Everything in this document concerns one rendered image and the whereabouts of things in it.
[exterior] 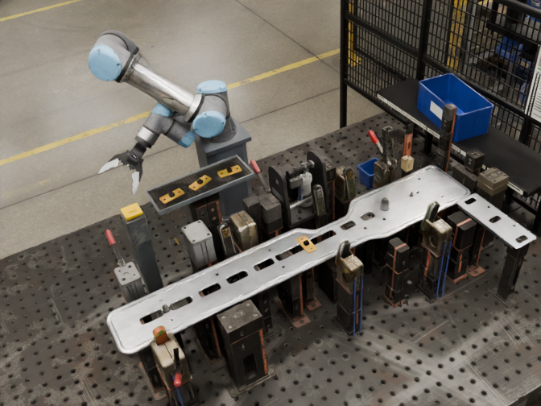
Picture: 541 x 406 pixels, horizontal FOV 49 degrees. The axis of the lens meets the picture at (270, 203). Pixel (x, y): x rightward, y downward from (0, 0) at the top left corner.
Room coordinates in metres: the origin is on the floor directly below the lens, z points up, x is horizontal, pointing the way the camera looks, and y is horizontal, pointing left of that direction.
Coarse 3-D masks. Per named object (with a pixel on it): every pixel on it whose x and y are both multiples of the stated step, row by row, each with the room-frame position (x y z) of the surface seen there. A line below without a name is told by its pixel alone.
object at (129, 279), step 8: (128, 264) 1.39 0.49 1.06; (120, 272) 1.36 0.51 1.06; (128, 272) 1.36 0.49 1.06; (136, 272) 1.35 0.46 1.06; (120, 280) 1.32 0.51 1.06; (128, 280) 1.32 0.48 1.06; (136, 280) 1.32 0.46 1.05; (128, 288) 1.31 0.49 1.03; (136, 288) 1.32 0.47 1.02; (128, 296) 1.31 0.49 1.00; (136, 296) 1.32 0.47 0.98; (144, 320) 1.33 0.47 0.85; (152, 320) 1.34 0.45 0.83
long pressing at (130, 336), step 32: (384, 192) 1.71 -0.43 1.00; (448, 192) 1.67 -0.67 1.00; (384, 224) 1.53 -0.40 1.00; (256, 256) 1.43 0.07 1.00; (320, 256) 1.40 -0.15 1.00; (192, 288) 1.31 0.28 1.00; (224, 288) 1.30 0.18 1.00; (256, 288) 1.29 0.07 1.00; (128, 320) 1.21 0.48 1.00; (160, 320) 1.20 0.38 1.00; (192, 320) 1.19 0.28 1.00; (128, 352) 1.09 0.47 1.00
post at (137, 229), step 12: (144, 216) 1.54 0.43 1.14; (132, 228) 1.51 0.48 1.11; (144, 228) 1.53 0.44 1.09; (132, 240) 1.51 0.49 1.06; (144, 240) 1.52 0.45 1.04; (144, 252) 1.53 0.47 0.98; (144, 264) 1.52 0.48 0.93; (156, 264) 1.54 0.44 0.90; (144, 276) 1.52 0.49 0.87; (156, 276) 1.53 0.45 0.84; (156, 288) 1.53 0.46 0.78
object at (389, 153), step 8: (384, 128) 1.82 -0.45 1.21; (392, 128) 1.82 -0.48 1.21; (384, 136) 1.80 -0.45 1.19; (392, 136) 1.78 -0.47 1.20; (384, 144) 1.80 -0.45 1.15; (392, 144) 1.81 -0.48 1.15; (384, 152) 1.80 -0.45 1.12; (392, 152) 1.80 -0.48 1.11; (384, 160) 1.80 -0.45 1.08; (392, 160) 1.80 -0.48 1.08
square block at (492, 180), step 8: (496, 168) 1.71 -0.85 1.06; (480, 176) 1.69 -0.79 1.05; (488, 176) 1.67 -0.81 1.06; (496, 176) 1.66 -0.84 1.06; (504, 176) 1.66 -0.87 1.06; (480, 184) 1.68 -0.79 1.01; (488, 184) 1.65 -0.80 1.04; (496, 184) 1.63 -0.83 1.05; (504, 184) 1.65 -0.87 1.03; (480, 192) 1.68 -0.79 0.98; (488, 192) 1.64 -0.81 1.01; (496, 192) 1.63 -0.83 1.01; (504, 192) 1.66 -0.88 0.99; (488, 200) 1.64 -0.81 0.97; (496, 200) 1.64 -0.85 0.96; (496, 216) 1.65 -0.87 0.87; (488, 232) 1.64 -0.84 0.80; (488, 240) 1.65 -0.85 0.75; (488, 248) 1.65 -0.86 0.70
